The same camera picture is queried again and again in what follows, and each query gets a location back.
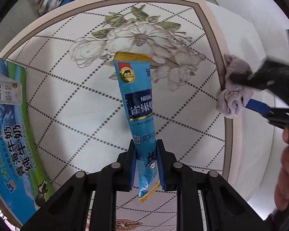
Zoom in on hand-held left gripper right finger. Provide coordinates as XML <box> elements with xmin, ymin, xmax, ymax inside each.
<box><xmin>157</xmin><ymin>139</ymin><xmax>268</xmax><ymax>231</ymax></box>

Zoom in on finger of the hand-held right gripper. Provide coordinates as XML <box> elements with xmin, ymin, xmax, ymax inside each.
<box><xmin>245</xmin><ymin>99</ymin><xmax>289</xmax><ymax>127</ymax></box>
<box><xmin>230</xmin><ymin>61</ymin><xmax>289</xmax><ymax>89</ymax></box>

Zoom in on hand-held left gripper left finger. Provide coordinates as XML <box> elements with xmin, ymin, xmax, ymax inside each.
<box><xmin>20</xmin><ymin>140</ymin><xmax>137</xmax><ymax>231</ymax></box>

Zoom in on purple cloth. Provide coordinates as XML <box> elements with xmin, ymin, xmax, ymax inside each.
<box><xmin>216</xmin><ymin>54</ymin><xmax>254</xmax><ymax>119</ymax></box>

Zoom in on blue stick sachet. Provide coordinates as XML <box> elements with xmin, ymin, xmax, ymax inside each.
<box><xmin>114</xmin><ymin>52</ymin><xmax>162</xmax><ymax>203</ymax></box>

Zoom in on printed cardboard box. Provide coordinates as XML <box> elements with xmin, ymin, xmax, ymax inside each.
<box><xmin>0</xmin><ymin>54</ymin><xmax>56</xmax><ymax>227</ymax></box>

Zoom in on person's right forearm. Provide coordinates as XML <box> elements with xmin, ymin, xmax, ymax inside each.
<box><xmin>264</xmin><ymin>203</ymin><xmax>289</xmax><ymax>231</ymax></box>

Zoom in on floral tablecloth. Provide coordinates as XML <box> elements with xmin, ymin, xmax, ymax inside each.
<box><xmin>0</xmin><ymin>0</ymin><xmax>234</xmax><ymax>231</ymax></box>

